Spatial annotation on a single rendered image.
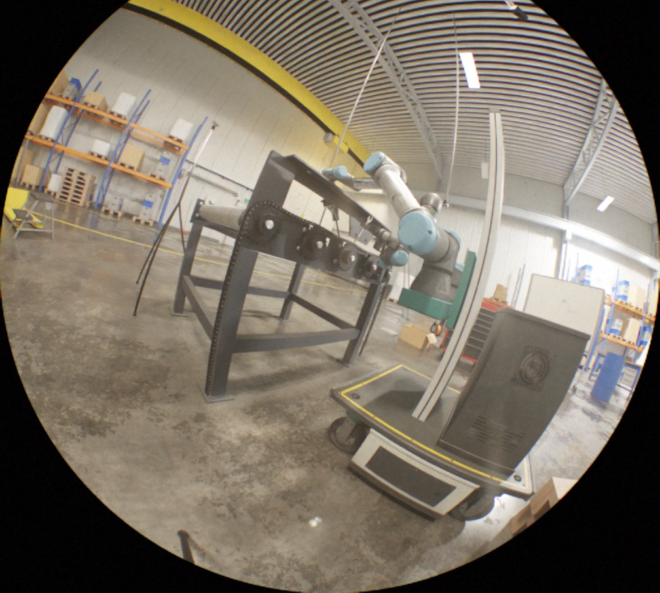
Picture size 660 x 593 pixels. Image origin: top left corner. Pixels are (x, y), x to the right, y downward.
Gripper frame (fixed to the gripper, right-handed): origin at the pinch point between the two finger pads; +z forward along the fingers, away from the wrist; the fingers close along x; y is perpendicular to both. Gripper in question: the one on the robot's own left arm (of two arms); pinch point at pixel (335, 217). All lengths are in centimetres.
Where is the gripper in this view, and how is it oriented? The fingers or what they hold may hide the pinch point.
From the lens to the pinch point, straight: 134.3
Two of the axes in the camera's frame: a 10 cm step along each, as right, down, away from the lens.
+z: 1.8, 9.7, 1.8
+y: -6.8, 2.5, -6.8
